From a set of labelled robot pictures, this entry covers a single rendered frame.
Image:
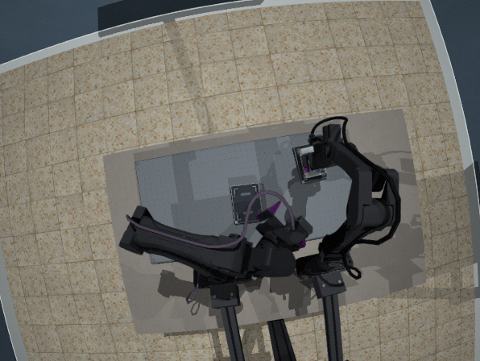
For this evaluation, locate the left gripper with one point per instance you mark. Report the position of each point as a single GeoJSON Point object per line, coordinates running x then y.
{"type": "Point", "coordinates": [279, 236]}

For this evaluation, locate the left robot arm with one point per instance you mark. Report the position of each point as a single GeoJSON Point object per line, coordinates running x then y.
{"type": "Point", "coordinates": [195, 251]}

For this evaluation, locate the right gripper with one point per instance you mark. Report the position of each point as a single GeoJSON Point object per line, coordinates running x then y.
{"type": "Point", "coordinates": [315, 157]}

